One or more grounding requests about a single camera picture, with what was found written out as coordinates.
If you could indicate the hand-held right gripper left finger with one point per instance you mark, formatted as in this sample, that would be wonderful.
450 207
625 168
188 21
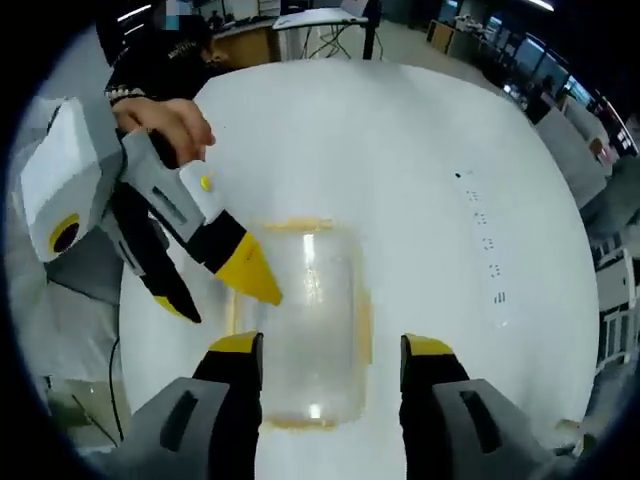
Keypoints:
220 425

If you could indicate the white folding table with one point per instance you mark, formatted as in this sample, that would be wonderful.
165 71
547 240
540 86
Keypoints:
315 16

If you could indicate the brown wooden desk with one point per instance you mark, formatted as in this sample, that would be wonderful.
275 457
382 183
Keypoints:
245 42

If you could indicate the wooden cabinet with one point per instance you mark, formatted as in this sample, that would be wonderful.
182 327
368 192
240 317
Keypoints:
450 37

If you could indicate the person's left hand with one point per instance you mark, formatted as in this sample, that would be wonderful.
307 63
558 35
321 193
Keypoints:
170 117

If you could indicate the white shelf unit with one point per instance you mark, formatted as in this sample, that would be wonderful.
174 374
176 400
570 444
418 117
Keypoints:
617 310

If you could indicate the person's black clothing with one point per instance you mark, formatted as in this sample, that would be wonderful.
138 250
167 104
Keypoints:
150 40

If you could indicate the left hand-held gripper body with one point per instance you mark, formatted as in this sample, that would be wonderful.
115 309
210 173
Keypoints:
60 175

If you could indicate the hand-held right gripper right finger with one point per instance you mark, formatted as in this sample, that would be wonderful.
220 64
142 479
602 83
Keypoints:
435 425

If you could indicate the clear plastic container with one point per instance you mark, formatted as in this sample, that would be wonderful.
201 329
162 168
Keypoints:
310 310

